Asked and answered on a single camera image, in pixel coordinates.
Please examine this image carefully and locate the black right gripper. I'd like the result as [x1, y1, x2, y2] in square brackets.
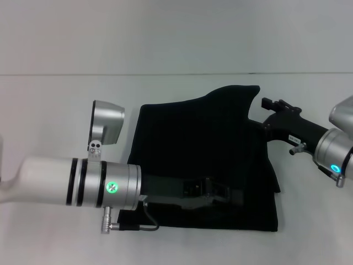
[260, 97, 329, 154]

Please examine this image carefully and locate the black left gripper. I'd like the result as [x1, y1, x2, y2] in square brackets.
[140, 175, 245, 210]

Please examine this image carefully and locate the black shirt with FREE print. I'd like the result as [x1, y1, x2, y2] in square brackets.
[117, 84, 281, 233]

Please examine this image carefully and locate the right gripper cable with connector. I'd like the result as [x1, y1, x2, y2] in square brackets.
[288, 142, 347, 188]

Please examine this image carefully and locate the gripper cable with connector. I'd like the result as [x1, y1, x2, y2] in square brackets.
[288, 142, 347, 188]
[100, 195, 161, 235]

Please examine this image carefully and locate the left gripper cable with connector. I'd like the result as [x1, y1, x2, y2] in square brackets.
[100, 195, 161, 235]

